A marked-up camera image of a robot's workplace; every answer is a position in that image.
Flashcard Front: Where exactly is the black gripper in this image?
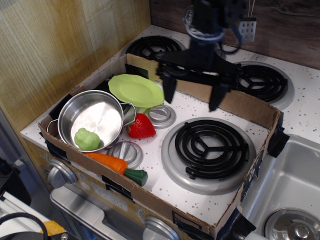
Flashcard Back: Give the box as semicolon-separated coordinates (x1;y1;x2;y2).
155;39;242;111

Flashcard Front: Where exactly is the silver metal pan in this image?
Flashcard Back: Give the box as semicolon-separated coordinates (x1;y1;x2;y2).
46;90;137;152

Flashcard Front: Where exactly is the light green toy broccoli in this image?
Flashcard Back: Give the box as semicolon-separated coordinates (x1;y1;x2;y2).
74;127;100;151

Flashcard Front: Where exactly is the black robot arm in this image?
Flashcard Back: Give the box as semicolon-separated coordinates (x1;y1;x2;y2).
154;0;246;111

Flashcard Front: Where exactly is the silver stove knob upper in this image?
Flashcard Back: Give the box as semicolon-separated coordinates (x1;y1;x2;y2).
147;104;177;129

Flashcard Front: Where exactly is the silver stove knob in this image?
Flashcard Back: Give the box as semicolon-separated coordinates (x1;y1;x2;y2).
147;104;177;129
107;141;143;169
215;48;227;60

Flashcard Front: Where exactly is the silver back stove knob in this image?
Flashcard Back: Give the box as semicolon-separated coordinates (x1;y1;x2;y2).
215;48;227;60

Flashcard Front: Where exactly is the light green plastic plate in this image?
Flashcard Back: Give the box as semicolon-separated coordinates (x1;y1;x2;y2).
108;73;165;108

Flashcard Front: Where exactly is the back left black burner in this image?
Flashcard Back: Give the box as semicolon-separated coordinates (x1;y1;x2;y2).
121;35;186;61

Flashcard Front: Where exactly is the black burner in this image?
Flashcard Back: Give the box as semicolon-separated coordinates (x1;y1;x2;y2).
236;61;295;110
161;117;257;196
121;35;186;61

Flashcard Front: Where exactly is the red toy strawberry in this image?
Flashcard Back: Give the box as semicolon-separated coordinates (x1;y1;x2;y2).
126;113;156;139

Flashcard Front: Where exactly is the back right black burner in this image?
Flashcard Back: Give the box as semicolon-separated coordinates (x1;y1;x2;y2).
236;61;295;110

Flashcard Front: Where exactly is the front right black burner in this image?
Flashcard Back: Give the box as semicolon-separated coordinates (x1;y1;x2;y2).
161;117;257;196

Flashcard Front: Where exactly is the hanging silver strainer ladle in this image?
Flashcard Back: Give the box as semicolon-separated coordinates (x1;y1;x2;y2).
183;5;193;33

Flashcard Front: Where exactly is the hanging silver spatula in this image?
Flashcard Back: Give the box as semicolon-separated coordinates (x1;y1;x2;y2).
238;0;257;44

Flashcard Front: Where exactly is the silver stove knob lower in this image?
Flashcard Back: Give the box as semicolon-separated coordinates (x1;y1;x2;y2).
107;141;143;169

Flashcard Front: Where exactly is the orange toy carrot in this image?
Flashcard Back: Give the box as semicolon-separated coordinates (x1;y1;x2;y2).
85;152;148;187

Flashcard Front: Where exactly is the cardboard fence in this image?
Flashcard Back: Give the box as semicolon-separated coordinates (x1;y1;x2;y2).
37;52;290;240

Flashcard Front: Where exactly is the silver sink basin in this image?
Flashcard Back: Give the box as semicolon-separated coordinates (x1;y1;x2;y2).
241;134;320;240

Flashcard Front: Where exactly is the silver front oven knob right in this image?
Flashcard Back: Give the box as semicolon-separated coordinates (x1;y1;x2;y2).
142;216;180;240

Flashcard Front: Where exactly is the silver oven knob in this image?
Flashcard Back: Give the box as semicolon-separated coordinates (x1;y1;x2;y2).
47;159;78;189
142;216;180;240

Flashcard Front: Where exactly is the silver front oven knob left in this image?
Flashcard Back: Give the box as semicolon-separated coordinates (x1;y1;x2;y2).
47;159;78;189

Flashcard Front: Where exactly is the silver sink drain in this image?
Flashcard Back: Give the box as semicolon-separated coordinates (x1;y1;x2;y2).
263;208;320;240

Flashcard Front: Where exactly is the orange yellow object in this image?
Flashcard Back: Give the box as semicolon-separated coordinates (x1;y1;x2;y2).
43;220;66;236

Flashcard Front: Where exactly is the silver oven door handle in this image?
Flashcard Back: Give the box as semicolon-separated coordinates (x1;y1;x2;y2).
50;186;125;240

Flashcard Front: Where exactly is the black cable bottom left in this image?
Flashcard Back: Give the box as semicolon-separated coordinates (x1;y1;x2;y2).
0;212;51;240

